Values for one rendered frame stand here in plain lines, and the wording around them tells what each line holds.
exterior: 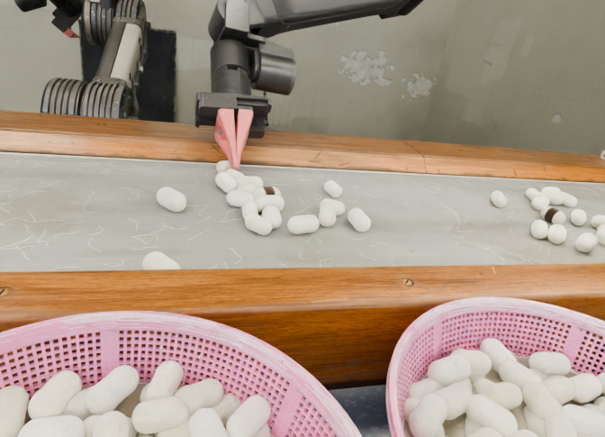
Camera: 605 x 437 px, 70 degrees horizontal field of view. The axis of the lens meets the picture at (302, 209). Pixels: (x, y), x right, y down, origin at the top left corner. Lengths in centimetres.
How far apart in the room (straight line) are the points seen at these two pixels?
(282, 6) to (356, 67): 204
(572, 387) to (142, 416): 30
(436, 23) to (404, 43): 23
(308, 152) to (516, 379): 44
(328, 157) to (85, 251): 39
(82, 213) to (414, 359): 35
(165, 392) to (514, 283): 31
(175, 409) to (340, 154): 50
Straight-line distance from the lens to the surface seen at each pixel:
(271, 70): 68
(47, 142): 67
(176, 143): 65
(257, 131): 64
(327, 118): 275
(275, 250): 44
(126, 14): 104
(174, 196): 48
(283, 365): 28
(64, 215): 50
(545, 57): 247
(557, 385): 39
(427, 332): 35
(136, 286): 34
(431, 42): 299
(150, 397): 30
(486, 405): 34
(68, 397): 31
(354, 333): 36
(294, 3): 76
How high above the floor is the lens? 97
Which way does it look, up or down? 25 degrees down
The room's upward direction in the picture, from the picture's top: 9 degrees clockwise
